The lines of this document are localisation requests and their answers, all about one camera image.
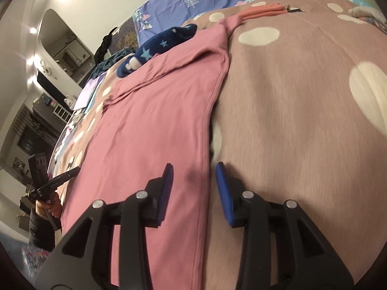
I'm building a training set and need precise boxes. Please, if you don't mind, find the pink garment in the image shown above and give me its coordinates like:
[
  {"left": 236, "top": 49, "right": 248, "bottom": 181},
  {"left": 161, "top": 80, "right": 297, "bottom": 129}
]
[{"left": 61, "top": 16, "right": 242, "bottom": 289}]

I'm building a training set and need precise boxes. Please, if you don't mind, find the left forearm black sleeve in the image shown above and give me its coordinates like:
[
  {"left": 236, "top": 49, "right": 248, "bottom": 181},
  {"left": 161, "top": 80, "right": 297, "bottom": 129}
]
[{"left": 29, "top": 210, "right": 56, "bottom": 252}]

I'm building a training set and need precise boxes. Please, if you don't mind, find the person's left hand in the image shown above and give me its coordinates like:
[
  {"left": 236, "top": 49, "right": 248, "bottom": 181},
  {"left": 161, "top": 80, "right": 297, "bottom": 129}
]
[{"left": 35, "top": 192, "right": 63, "bottom": 219}]

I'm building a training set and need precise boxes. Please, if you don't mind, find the lavender folded cloth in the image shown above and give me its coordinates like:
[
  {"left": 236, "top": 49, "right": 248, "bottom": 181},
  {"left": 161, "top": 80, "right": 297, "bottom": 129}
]
[{"left": 73, "top": 73, "right": 106, "bottom": 111}]

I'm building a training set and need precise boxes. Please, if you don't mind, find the teal knitted blanket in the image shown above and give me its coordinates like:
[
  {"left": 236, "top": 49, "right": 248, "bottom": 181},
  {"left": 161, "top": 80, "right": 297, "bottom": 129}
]
[{"left": 89, "top": 47, "right": 135, "bottom": 79}]

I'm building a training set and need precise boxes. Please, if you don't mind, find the pink polka dot blanket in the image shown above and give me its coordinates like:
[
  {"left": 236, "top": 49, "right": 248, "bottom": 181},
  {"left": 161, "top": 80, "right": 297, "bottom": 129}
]
[{"left": 56, "top": 0, "right": 386, "bottom": 289}]

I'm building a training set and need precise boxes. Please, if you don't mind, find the black cloth on headboard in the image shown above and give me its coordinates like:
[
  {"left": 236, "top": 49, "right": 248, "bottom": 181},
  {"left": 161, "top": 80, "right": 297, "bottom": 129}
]
[{"left": 94, "top": 27, "right": 117, "bottom": 65}]

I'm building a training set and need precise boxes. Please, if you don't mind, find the navy star fleece garment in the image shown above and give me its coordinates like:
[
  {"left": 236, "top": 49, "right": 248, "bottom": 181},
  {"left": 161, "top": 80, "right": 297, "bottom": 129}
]
[{"left": 117, "top": 24, "right": 197, "bottom": 78}]

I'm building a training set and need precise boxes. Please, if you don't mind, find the folded coral orange garment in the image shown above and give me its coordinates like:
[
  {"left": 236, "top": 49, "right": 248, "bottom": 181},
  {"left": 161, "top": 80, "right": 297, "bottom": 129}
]
[{"left": 239, "top": 3, "right": 287, "bottom": 20}]

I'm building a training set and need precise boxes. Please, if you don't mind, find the arched wall mirror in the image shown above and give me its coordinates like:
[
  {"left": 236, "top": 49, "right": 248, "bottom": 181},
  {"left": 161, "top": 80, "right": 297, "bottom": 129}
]
[{"left": 39, "top": 8, "right": 95, "bottom": 88}]

